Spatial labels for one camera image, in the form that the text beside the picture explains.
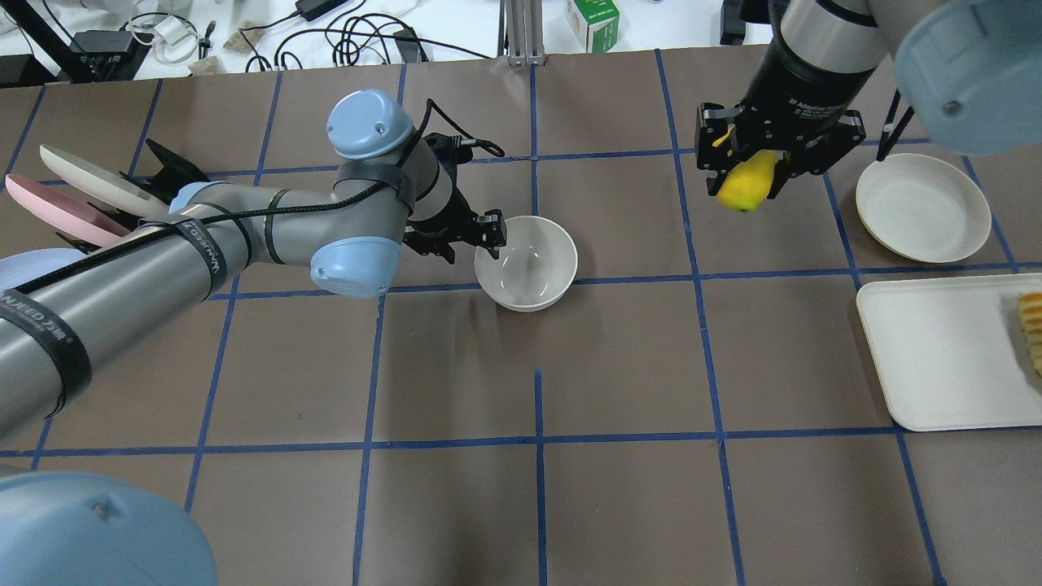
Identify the white ceramic bowl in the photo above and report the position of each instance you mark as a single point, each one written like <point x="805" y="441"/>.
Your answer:
<point x="534" y="269"/>

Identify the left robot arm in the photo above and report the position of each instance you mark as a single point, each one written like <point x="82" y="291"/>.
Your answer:
<point x="395" y="188"/>

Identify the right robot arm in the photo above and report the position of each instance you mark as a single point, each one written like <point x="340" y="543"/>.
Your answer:
<point x="968" y="70"/>

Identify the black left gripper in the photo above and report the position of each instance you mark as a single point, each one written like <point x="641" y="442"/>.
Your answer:
<point x="447" y="218"/>

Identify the sliced bread loaf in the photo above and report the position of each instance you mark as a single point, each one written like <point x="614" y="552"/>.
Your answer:
<point x="1029" y="318"/>

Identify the black dish rack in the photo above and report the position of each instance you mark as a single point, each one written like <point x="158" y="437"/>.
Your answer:
<point x="175" y="173"/>

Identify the white round plate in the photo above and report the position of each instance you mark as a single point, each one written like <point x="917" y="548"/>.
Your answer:
<point x="922" y="208"/>

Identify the yellow lemon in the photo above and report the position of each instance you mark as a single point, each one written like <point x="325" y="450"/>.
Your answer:
<point x="749" y="183"/>

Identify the pink plate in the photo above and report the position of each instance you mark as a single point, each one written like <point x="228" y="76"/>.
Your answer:
<point x="74" y="218"/>

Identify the green white carton box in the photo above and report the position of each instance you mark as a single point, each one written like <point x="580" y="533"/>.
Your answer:
<point x="595" y="23"/>

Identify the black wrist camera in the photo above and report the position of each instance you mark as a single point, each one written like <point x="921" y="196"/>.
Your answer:
<point x="450" y="151"/>

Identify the white rectangular tray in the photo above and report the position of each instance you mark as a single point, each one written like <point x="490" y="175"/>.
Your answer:
<point x="950" y="353"/>

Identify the light blue plate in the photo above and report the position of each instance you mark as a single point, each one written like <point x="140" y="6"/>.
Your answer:
<point x="32" y="264"/>

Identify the cream plate in rack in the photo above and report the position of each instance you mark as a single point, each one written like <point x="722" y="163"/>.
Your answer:
<point x="101" y="184"/>

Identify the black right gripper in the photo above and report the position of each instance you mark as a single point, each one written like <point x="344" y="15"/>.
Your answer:
<point x="798" y="86"/>

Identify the aluminium frame post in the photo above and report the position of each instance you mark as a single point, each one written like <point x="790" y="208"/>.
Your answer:
<point x="520" y="33"/>

